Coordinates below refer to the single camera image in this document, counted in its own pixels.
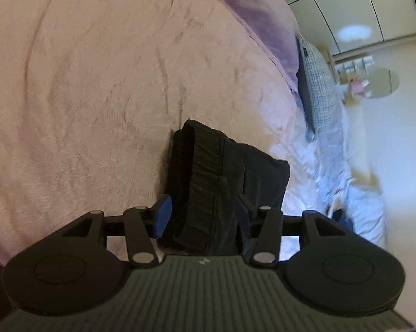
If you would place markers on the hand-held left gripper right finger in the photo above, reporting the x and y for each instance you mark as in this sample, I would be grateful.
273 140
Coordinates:
244 214

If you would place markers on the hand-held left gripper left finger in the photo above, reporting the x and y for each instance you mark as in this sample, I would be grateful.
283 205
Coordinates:
163 216

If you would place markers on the black pants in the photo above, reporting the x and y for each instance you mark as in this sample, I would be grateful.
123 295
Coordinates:
208 179

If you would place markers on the grey herringbone blanket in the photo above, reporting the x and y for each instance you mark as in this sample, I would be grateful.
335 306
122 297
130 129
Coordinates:
318 169

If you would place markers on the navy blue garment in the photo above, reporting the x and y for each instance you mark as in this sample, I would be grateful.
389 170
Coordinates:
342 219

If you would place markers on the pink fleece blanket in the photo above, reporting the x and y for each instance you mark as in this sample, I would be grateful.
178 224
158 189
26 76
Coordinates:
90 93

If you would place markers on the grey woven cushion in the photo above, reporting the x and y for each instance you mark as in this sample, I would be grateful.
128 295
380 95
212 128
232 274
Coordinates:
320 86

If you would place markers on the wooden shelf with small items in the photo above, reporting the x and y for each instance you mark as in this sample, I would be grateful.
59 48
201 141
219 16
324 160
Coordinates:
353 76

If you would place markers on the round mirror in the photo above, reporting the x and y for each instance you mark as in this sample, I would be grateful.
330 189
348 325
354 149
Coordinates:
384 83

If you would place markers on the lavender pillow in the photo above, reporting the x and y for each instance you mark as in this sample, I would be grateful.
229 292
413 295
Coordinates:
263 17

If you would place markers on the white wardrobe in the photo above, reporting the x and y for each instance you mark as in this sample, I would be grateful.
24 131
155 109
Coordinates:
349 0

